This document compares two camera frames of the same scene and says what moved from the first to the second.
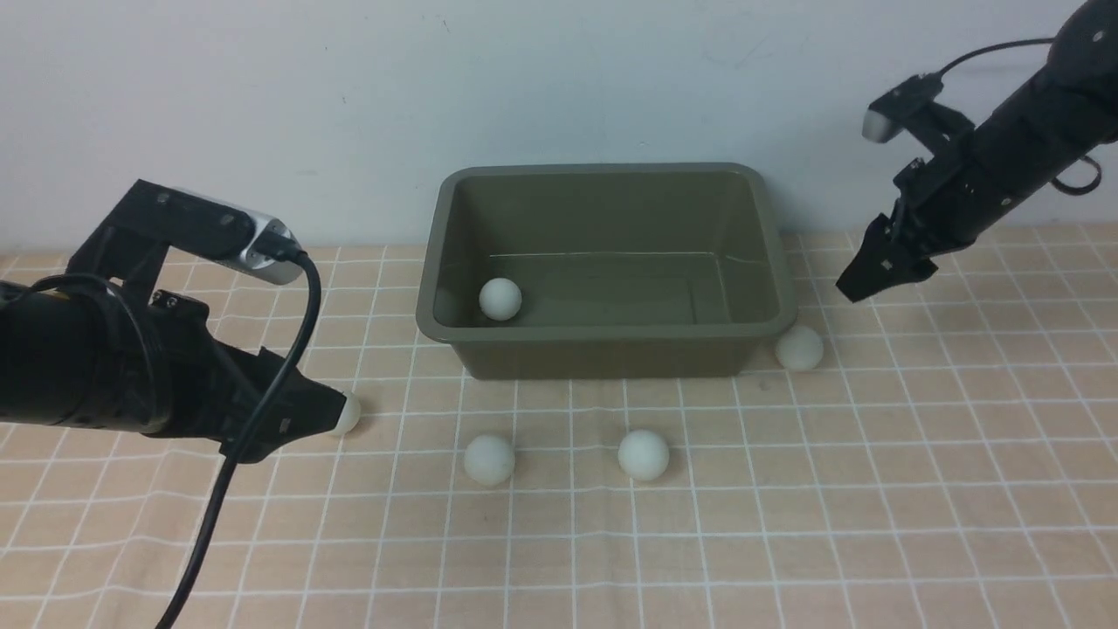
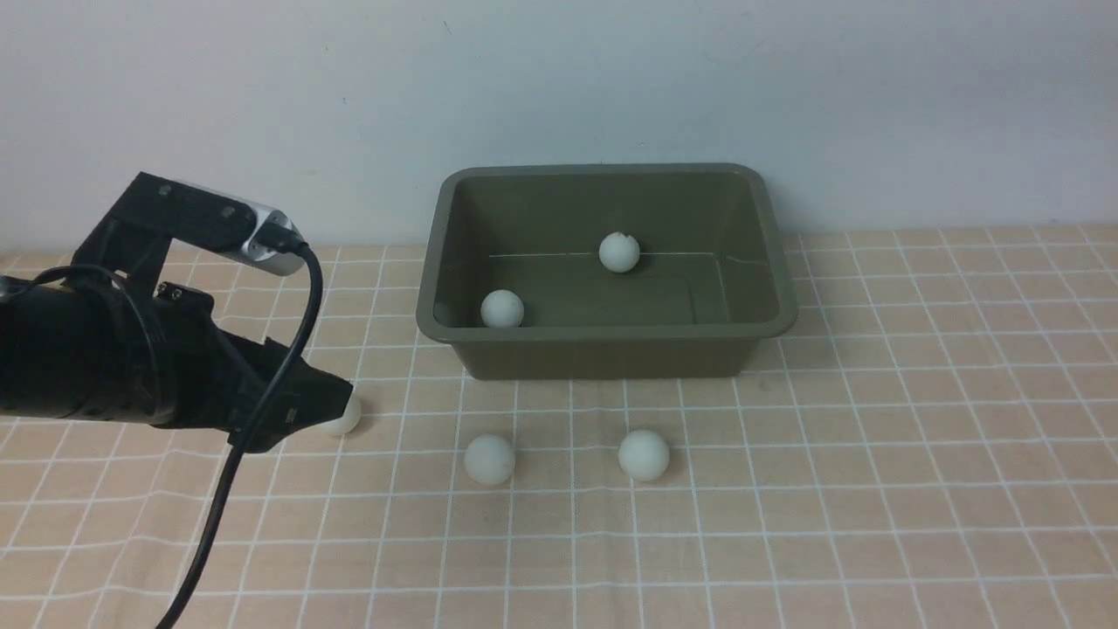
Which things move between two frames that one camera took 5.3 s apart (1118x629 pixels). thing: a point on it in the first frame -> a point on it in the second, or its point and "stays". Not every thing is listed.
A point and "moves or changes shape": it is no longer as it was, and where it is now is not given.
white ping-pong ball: (348, 418) stays
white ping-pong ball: (799, 348) -> (618, 252)
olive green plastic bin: (610, 272) stays
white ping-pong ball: (489, 459) stays
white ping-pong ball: (643, 455) stays
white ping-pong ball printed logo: (500, 299) moves or changes shape
